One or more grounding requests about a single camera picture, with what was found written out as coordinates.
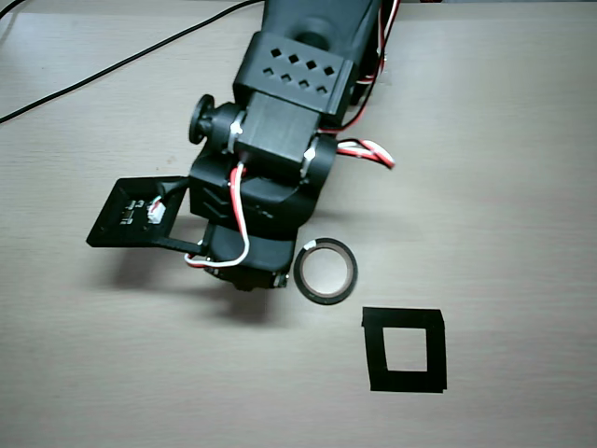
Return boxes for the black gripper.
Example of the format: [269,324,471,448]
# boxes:
[202,222,296,293]

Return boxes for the black tape roll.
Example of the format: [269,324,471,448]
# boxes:
[293,237,359,307]

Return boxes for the black tape square target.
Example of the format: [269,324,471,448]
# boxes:
[360,305,449,395]

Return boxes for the red white gripper wire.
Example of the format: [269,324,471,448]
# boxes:
[183,161,252,270]

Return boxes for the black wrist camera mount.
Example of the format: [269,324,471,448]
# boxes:
[85,175,207,256]

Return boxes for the red white black arm wires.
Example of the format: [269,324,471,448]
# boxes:
[333,0,403,171]

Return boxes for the long black table cable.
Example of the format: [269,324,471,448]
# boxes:
[0,0,256,125]

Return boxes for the short black table cable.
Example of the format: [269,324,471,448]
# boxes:
[0,0,25,23]

